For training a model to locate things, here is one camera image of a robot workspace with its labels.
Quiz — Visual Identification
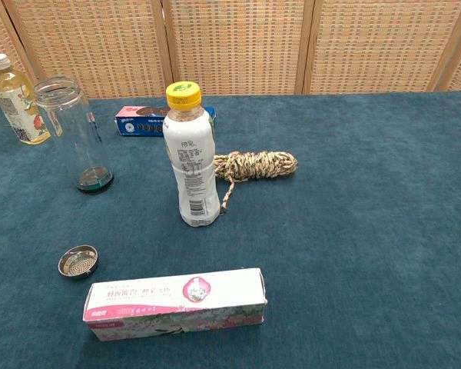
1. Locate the teal carpet table cover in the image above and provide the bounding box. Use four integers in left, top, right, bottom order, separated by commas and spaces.
0, 91, 461, 369

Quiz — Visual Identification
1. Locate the coiled beige braided rope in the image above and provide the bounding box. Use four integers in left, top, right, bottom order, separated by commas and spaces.
213, 150, 299, 213

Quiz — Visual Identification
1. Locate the woven bamboo folding screen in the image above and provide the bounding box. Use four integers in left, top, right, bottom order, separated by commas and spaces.
0, 0, 461, 105

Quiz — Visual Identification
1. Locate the yellow tea bottle white cap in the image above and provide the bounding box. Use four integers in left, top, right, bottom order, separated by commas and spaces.
0, 53, 52, 146

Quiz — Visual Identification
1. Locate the blue cookie box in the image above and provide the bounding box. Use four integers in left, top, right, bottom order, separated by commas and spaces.
114, 105, 217, 138

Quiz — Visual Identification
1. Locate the metal strainer lid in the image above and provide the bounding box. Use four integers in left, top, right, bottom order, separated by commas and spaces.
58, 244, 99, 281

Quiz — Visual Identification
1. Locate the clear glass jar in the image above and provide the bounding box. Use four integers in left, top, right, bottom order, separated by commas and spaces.
33, 75, 115, 195

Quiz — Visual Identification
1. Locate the white pink floral carton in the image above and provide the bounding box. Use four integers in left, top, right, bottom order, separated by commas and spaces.
82, 267, 269, 343

